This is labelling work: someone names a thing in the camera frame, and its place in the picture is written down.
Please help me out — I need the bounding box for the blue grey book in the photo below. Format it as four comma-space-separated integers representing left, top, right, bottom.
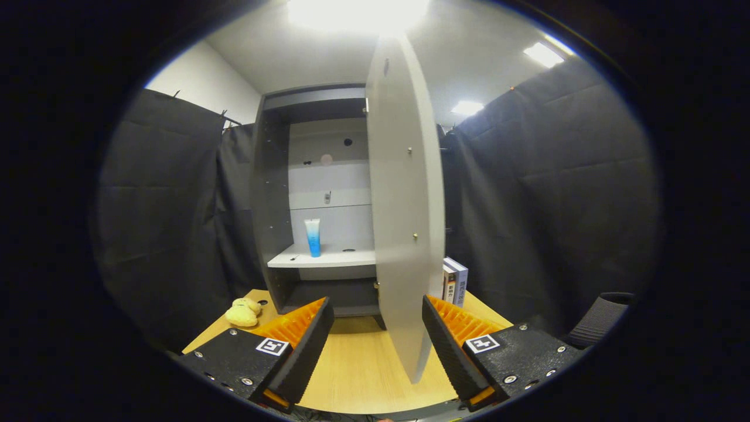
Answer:
444, 257, 469, 308

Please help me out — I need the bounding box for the long ceiling light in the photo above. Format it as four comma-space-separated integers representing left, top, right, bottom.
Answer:
523, 35, 578, 68

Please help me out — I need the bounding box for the yellow plush toy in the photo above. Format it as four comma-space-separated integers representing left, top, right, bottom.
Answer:
225, 298, 263, 328

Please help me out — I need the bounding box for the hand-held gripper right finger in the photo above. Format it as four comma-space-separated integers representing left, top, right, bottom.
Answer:
422, 295, 587, 413

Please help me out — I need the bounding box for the black ribbed handle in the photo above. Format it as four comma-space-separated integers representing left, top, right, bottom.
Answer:
565, 291, 636, 350

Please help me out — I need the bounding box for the blue white tube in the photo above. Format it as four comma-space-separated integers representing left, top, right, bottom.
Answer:
304, 219, 322, 258

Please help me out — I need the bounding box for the dark grey cabinet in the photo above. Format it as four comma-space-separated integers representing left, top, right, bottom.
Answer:
251, 82, 387, 330

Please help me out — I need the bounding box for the white cabinet shelf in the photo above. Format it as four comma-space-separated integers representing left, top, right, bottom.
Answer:
267, 243, 377, 269

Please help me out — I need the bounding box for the black backdrop cloth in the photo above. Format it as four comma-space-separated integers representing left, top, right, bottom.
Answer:
91, 59, 663, 352

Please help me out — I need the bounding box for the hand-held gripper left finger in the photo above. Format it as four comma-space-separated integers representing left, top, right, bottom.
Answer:
176, 296, 336, 416

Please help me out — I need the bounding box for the large ceiling light panel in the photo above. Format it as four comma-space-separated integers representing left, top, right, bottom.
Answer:
287, 0, 431, 36

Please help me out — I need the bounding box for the white orange book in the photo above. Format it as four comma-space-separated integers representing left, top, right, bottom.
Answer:
442, 264, 458, 304

